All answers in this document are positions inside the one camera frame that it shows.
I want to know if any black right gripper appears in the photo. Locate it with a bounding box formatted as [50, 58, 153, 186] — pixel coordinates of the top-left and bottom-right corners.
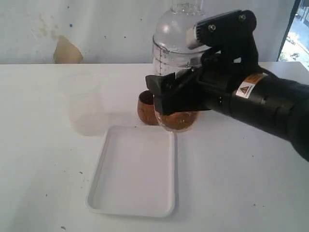
[145, 10, 258, 116]

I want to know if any clear plastic shaker cup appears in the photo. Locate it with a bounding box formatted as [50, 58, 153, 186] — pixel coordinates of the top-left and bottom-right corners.
[152, 45, 208, 133]

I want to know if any brown wooden cup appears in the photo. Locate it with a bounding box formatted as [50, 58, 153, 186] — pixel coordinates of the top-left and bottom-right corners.
[137, 90, 159, 126]

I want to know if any clear plastic dome lid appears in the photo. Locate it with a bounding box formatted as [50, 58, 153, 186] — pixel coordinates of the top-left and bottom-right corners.
[153, 0, 208, 54]

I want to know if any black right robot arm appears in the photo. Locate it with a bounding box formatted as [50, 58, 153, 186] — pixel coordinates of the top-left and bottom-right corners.
[145, 10, 309, 160]

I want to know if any white plastic tray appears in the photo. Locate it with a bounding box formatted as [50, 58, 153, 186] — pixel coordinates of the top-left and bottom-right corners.
[85, 126, 177, 218]

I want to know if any translucent plastic container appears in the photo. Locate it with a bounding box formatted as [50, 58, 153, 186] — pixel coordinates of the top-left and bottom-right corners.
[59, 72, 108, 136]

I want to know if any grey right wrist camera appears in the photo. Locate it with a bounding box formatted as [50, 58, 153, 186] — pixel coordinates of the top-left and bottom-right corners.
[185, 20, 205, 50]

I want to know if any dark window frame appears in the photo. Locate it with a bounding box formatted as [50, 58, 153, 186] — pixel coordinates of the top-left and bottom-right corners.
[277, 0, 301, 61]

